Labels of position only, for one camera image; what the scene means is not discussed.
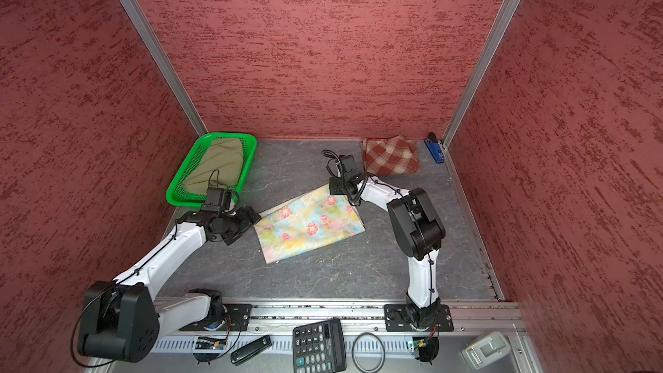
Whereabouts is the floral pastel skirt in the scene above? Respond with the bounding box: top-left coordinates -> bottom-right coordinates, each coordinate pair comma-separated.
255,185 -> 365,264

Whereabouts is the red plaid skirt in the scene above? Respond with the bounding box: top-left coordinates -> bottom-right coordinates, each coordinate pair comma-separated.
361,136 -> 421,176

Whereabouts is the green plastic basket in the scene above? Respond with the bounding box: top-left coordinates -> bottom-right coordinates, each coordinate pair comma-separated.
166,132 -> 257,208

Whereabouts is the olive green skirt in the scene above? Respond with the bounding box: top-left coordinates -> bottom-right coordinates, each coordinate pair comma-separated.
182,138 -> 243,195

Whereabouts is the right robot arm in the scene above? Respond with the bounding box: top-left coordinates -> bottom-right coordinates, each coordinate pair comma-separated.
330,171 -> 445,331

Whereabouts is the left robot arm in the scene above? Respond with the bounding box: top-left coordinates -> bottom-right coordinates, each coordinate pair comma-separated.
69,207 -> 261,366

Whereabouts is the blue clamp tool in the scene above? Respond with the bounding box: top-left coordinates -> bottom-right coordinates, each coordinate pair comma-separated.
424,132 -> 445,164

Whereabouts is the left circuit board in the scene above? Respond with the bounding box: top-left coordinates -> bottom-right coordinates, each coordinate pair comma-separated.
193,337 -> 228,364

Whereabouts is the black remote stick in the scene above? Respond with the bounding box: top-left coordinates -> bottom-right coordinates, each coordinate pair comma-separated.
231,335 -> 272,366

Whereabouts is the black calculator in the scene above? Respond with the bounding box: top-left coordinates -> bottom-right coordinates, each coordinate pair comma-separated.
292,318 -> 348,373

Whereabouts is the grey white box device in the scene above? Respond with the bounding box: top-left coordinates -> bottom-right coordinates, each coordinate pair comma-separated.
460,331 -> 512,371

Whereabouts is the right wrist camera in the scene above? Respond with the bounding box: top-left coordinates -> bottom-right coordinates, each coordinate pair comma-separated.
338,155 -> 363,181

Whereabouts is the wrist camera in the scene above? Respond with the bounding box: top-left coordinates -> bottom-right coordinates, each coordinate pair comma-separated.
338,155 -> 363,181
200,188 -> 239,215

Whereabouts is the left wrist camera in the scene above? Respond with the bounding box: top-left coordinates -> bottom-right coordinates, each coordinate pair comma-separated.
200,188 -> 239,215

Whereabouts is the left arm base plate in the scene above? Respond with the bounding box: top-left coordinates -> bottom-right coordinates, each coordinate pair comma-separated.
180,303 -> 252,333

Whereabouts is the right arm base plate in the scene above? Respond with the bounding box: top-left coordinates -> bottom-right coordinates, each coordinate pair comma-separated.
383,303 -> 454,333

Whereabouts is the black cable ring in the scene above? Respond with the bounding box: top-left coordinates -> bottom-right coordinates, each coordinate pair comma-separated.
351,332 -> 387,373

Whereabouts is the aluminium front rail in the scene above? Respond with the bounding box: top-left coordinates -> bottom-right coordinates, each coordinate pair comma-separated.
105,299 -> 527,335

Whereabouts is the right aluminium corner post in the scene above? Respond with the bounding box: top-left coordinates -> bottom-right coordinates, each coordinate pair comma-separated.
443,0 -> 521,151

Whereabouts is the aluminium corner post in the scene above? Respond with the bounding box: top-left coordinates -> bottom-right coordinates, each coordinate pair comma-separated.
119,0 -> 208,136
443,0 -> 521,151

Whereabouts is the left aluminium corner post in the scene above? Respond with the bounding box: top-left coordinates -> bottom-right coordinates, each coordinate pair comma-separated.
119,0 -> 208,136

